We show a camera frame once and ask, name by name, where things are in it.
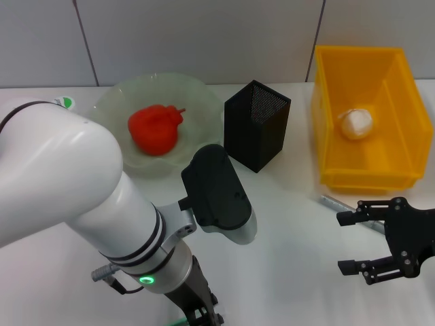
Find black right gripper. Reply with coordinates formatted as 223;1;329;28
336;198;435;285

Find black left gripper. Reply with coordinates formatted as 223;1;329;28
162;254;226;326

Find silver grey pen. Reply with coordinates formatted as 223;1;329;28
318;194;387;235

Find white paper ball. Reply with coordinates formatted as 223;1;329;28
337;107;374;140

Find red-orange fruit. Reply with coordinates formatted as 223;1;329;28
128;104;187;156

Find clear water bottle green label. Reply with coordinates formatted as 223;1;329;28
52;96;76;111

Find black mesh pen holder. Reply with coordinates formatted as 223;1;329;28
223;79;292;174

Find wavy translucent glass fruit plate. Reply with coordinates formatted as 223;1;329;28
91;71;222;179

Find yellow plastic bin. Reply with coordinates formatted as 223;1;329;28
312;45;434;195

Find left gripper cable with connector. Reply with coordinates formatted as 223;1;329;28
90;266;145;293

